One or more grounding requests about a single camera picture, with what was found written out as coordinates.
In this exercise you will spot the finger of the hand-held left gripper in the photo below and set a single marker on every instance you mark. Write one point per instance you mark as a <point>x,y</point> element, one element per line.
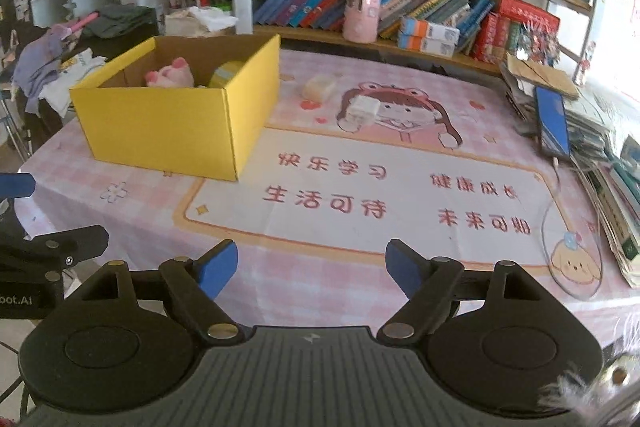
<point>16,186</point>
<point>55,246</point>

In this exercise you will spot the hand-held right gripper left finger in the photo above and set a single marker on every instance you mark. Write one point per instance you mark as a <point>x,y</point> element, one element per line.
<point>218,269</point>

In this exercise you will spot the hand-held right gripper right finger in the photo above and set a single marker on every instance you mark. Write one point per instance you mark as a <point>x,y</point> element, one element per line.
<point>406,268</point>

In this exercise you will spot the yellow cardboard box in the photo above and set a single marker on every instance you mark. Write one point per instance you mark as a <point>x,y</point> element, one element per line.
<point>165,127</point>

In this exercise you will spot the pink cylinder container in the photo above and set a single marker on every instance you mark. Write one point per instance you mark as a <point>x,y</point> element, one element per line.
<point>362,12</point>

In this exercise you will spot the pink printed tablecloth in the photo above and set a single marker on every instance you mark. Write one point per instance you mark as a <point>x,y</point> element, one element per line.
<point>350,207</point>

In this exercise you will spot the purple garment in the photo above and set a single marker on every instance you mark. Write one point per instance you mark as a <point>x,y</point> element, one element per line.
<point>35,67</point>

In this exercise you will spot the white printed shirt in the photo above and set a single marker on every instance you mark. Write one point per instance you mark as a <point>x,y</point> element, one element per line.
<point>75,79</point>

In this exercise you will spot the white charger adapter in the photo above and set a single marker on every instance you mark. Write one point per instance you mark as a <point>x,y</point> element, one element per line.
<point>364,111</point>

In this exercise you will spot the pink stick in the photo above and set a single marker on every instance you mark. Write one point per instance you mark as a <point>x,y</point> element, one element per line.
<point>82,22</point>

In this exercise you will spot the pink pig plush toy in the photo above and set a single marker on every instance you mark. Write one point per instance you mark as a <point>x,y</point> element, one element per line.
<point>170,74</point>

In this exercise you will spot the grey folded clothes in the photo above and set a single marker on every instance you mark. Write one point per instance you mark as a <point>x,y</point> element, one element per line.
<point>120,22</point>

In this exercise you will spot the yellow tape roll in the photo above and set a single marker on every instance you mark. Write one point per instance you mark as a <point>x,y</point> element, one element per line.
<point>225,74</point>

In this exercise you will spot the blue screen smartphone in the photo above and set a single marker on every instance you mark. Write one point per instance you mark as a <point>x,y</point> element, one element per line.
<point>552,122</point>

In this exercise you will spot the stack of papers and books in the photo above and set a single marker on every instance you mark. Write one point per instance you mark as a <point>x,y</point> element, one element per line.
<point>610,187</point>

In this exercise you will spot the orange and white box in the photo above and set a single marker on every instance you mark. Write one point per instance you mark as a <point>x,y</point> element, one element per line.
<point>432,30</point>
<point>425,45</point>

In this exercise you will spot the fluffy white fabric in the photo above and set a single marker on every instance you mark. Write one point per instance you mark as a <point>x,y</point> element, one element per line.
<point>595,397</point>

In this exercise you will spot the cream box with tissue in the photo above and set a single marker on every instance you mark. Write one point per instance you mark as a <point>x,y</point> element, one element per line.
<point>200,22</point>

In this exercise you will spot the red boxed book set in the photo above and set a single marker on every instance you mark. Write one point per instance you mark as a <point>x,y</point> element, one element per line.
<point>515,29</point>

